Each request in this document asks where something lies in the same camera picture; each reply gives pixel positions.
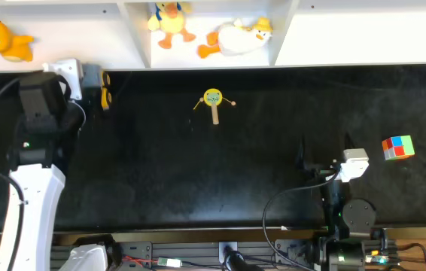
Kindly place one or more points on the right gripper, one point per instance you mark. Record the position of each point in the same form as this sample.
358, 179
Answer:
320, 170

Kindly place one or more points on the many-coloured puzzle cube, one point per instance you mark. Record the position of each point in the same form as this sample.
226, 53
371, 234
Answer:
397, 148

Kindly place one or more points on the yellow rattle drum toy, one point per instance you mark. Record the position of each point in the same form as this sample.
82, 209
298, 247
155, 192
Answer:
213, 97

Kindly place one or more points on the grey and yellow toy truck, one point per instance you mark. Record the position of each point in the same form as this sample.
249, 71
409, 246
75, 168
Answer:
92, 75

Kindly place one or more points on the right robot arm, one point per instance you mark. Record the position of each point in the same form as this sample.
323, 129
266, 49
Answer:
359, 218

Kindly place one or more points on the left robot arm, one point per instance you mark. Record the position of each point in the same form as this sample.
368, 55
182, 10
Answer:
36, 195

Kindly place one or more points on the white shelf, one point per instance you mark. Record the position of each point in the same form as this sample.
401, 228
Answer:
348, 41

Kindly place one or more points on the white plush duck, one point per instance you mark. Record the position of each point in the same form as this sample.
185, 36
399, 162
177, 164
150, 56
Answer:
239, 39

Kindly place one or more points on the yellow plush duck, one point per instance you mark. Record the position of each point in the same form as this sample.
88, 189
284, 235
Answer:
173, 22

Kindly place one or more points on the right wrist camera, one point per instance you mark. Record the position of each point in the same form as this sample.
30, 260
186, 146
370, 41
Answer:
354, 163

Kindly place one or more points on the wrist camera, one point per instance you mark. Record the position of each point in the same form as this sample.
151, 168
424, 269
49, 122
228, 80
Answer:
68, 73
354, 163

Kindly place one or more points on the mounting rail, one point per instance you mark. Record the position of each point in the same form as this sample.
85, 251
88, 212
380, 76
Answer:
198, 252

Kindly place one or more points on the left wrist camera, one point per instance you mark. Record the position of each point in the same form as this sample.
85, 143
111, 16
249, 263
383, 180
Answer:
68, 73

